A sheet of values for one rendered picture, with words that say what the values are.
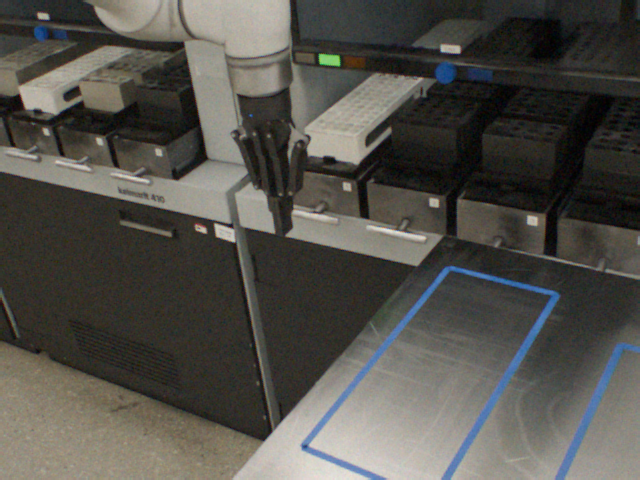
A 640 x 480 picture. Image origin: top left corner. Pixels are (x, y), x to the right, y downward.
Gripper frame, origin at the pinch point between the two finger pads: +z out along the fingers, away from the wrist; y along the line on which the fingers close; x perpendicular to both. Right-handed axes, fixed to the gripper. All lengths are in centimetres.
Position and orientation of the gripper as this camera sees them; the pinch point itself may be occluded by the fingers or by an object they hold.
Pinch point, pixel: (281, 212)
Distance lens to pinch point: 121.1
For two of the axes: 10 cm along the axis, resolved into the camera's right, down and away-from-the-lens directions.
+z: 1.0, 8.5, 5.2
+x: -5.0, 5.0, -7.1
